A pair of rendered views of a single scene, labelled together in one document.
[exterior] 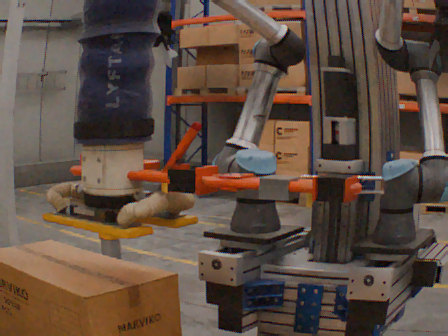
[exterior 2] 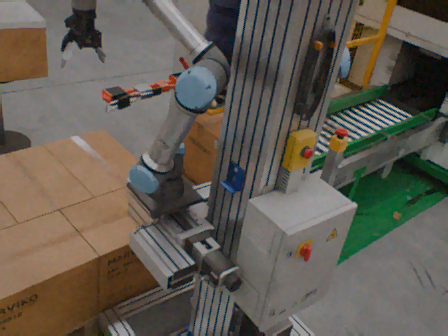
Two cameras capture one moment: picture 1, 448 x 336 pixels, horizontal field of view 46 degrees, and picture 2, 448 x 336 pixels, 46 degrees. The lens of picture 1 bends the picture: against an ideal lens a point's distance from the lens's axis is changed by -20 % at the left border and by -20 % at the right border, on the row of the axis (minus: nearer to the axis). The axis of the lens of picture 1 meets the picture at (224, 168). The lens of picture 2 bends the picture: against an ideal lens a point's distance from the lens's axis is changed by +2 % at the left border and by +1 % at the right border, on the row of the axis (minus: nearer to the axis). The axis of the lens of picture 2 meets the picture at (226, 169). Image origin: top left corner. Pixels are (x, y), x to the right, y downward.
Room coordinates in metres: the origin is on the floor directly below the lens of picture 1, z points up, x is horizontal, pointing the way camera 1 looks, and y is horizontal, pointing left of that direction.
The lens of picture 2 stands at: (2.19, -2.06, 2.26)
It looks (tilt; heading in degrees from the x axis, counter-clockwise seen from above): 33 degrees down; 102
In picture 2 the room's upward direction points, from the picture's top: 10 degrees clockwise
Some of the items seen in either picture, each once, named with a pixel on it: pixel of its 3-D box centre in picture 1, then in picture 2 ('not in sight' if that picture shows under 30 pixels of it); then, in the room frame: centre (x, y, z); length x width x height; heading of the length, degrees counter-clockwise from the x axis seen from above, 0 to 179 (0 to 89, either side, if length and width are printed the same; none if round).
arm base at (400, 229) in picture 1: (396, 222); (166, 180); (1.63, -0.50, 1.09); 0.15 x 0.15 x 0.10
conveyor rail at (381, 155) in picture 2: not in sight; (354, 168); (2.40, 1.02, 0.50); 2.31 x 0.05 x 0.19; 59
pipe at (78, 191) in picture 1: (112, 198); not in sight; (1.59, 0.28, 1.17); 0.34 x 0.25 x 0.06; 59
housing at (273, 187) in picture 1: (280, 187); (142, 91); (1.35, -0.12, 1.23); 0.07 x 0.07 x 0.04; 59
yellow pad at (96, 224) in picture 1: (91, 217); not in sight; (1.50, 0.33, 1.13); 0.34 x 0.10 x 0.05; 59
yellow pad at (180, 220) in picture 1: (135, 209); (230, 100); (1.67, 0.23, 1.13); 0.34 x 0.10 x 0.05; 59
